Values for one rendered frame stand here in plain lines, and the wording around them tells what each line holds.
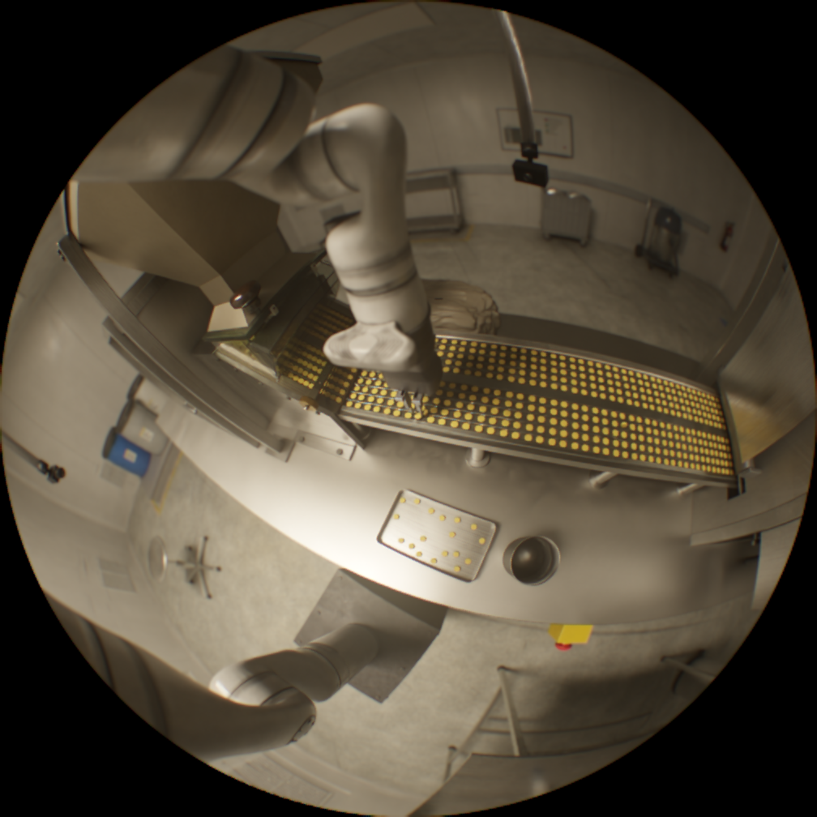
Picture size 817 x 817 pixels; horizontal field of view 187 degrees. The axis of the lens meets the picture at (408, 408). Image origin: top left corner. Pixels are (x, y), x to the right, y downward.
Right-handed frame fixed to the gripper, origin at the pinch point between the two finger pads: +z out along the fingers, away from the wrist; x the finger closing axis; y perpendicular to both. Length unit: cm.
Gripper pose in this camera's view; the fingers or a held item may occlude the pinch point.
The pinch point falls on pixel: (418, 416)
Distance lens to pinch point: 39.2
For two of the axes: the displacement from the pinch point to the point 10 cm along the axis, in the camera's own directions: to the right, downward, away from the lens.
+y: 3.1, -8.5, 4.3
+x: -9.2, -1.7, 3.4
